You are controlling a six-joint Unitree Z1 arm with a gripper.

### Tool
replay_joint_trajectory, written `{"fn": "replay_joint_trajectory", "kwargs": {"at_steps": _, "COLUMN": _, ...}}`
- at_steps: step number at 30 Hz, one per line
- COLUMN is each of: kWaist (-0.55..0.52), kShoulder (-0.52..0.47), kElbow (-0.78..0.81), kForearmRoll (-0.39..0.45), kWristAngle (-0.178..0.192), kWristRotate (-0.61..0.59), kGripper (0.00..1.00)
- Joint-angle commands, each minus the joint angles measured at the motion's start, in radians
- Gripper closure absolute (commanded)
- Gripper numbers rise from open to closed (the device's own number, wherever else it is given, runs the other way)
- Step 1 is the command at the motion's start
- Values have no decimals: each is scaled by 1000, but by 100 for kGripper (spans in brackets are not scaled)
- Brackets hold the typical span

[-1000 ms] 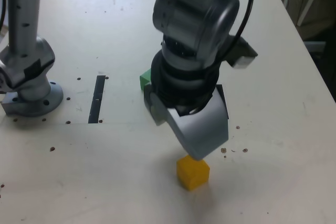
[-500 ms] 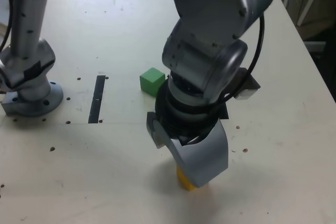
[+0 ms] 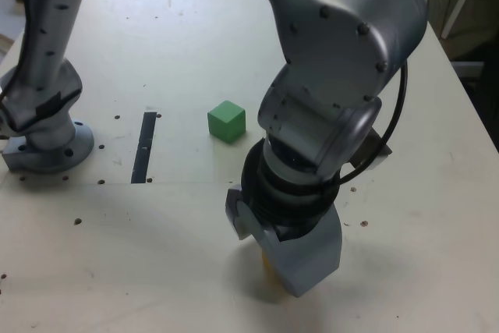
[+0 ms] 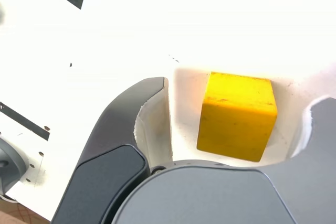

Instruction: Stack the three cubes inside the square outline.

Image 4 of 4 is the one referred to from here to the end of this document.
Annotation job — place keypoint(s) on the narrow grey gripper left jaw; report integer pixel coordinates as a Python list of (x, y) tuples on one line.
[(105, 174)]

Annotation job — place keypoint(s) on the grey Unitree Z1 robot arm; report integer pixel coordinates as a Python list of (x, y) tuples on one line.
[(10, 163)]

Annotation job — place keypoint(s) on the black tape strip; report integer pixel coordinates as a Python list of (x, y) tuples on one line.
[(26, 124)]

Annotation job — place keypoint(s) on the yellow cube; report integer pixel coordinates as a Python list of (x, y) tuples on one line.
[(236, 119)]

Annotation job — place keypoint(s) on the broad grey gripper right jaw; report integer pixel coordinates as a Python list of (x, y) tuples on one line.
[(210, 197)]

